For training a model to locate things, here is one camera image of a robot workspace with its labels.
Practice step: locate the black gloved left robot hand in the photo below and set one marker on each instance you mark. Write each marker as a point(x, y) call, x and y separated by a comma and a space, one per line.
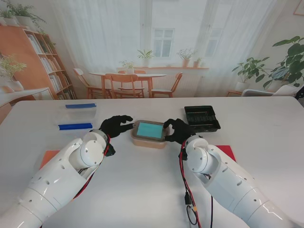
point(112, 127)

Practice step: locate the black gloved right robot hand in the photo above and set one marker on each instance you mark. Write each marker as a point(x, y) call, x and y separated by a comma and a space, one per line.
point(183, 133)

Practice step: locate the clear lid with teal label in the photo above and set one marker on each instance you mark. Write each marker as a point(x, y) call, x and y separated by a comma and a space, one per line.
point(149, 129)

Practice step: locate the brown kraft paper container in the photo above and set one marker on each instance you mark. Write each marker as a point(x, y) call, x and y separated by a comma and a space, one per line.
point(147, 143)

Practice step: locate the clear lid with red label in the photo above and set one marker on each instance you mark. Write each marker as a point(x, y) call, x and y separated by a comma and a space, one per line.
point(225, 150)

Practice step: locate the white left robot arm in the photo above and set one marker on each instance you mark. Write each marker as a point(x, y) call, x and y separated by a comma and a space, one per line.
point(59, 171)

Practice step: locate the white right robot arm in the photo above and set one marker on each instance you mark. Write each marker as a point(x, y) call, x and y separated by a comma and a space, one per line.
point(225, 175)

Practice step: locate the clear container with blue clips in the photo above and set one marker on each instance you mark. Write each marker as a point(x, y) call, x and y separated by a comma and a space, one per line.
point(76, 126)

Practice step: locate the black plastic tray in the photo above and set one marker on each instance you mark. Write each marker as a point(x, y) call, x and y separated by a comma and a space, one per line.
point(202, 116)

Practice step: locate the clear lid with orange label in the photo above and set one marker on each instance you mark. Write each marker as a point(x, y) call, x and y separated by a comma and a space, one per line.
point(48, 156)

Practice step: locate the printed room backdrop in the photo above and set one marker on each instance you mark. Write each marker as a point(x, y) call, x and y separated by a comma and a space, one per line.
point(166, 23)

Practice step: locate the black stand clamp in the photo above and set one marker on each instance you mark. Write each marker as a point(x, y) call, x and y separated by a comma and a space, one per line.
point(300, 93)

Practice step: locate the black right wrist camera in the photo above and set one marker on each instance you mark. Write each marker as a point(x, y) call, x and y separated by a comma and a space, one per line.
point(182, 156)

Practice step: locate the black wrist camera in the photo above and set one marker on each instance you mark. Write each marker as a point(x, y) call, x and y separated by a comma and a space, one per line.
point(182, 156)
point(111, 152)

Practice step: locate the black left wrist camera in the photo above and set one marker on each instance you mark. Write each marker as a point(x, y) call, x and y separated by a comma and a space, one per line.
point(111, 152)

